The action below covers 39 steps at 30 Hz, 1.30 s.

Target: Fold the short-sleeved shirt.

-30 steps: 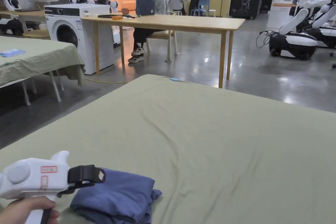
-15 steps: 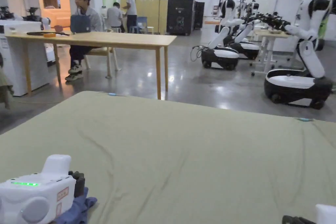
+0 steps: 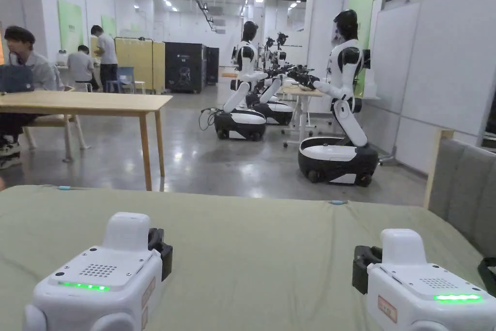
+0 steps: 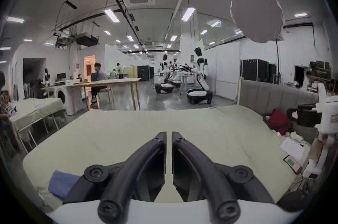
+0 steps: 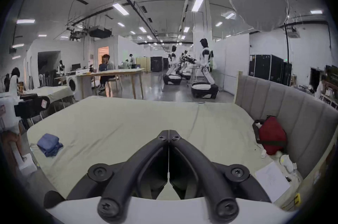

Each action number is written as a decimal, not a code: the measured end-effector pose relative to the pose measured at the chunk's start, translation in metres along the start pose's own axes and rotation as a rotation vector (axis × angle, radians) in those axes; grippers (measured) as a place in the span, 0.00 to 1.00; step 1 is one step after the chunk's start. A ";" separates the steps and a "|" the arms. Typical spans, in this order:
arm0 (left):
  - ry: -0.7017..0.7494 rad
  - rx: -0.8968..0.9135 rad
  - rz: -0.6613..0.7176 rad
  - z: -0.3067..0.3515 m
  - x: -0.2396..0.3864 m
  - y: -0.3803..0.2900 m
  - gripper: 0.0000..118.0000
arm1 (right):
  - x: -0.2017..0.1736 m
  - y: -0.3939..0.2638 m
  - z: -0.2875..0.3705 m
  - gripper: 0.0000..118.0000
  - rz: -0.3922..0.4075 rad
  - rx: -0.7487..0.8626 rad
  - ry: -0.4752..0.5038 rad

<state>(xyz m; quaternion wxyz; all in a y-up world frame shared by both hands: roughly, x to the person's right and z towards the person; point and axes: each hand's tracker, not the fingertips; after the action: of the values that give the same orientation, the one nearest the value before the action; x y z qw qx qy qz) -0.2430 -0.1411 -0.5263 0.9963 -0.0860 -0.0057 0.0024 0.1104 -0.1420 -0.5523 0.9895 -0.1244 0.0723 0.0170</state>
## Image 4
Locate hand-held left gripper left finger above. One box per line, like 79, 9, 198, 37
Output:
63, 131, 167, 224

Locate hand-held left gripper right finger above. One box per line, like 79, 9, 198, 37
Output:
172, 131, 275, 223

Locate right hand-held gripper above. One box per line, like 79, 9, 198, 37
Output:
286, 82, 338, 140

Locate bed with pale green sheet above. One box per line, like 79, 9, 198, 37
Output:
22, 105, 304, 213

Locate white paper sheets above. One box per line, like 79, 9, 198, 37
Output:
280, 137, 308, 160

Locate red bag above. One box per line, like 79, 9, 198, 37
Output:
266, 109, 292, 136

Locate phone with green screen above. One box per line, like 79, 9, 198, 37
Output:
283, 155, 302, 175

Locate grey padded headboard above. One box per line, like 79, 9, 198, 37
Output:
238, 79, 322, 140

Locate dark blue garment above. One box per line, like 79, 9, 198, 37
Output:
48, 170, 81, 202

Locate long wooden table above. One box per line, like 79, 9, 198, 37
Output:
63, 77, 142, 113

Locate stack of black cases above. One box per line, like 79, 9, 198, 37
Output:
240, 58, 278, 84

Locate white wheeled robot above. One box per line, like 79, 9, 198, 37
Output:
186, 47, 213, 105
154, 54, 183, 94

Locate group of people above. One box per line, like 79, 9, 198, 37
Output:
109, 62, 124, 80

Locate white washing machine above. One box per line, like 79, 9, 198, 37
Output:
54, 85, 80, 116

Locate low table with pale sheet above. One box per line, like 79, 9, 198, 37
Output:
9, 97, 67, 153

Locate round softbox lamp on stand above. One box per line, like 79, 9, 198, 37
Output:
230, 0, 286, 84

